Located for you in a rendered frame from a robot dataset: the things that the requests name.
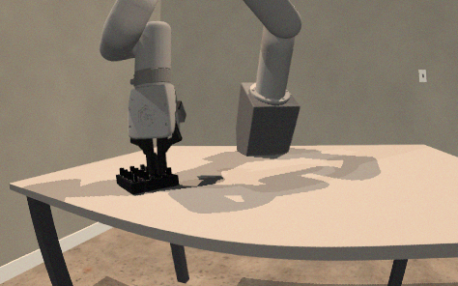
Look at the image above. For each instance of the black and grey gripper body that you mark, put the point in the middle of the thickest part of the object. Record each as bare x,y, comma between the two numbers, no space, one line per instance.
153,110

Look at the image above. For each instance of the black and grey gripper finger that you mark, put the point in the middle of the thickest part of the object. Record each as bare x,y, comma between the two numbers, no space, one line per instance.
147,146
162,148

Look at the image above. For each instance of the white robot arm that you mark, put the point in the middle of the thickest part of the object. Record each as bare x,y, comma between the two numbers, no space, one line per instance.
122,39

